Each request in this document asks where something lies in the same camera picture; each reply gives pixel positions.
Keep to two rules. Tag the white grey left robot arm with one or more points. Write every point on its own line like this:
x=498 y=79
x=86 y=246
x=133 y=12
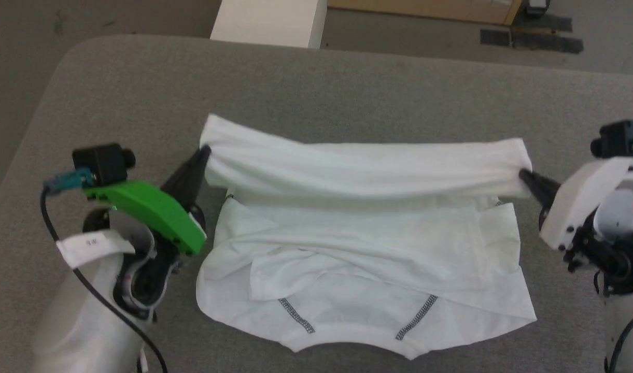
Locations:
x=93 y=311

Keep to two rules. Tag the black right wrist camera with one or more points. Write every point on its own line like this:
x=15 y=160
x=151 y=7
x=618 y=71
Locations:
x=621 y=139

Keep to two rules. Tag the white paper label tag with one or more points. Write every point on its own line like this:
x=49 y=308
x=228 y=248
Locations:
x=90 y=247

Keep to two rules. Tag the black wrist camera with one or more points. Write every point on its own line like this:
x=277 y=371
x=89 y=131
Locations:
x=104 y=163
x=621 y=139

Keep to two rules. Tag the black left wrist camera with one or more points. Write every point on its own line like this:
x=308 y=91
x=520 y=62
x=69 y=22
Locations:
x=104 y=163

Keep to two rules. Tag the white square pillar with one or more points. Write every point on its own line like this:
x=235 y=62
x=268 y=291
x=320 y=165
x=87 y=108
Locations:
x=269 y=20

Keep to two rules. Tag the grey fabric sofa surface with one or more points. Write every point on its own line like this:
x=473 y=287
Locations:
x=347 y=88

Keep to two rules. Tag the white garment with grey stitching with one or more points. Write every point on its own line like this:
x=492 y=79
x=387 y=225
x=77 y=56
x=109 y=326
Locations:
x=368 y=248

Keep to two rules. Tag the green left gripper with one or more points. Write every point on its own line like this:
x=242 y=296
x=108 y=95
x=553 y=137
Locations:
x=150 y=210

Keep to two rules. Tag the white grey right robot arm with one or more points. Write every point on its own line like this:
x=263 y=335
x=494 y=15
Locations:
x=624 y=269

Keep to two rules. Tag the small black floor mat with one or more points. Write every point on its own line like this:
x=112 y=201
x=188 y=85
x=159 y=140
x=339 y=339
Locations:
x=547 y=23

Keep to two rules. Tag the long wooden baseboard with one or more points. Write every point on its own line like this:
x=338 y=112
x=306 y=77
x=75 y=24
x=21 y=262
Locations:
x=425 y=8

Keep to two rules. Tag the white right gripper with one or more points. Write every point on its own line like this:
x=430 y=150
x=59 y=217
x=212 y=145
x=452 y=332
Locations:
x=586 y=199

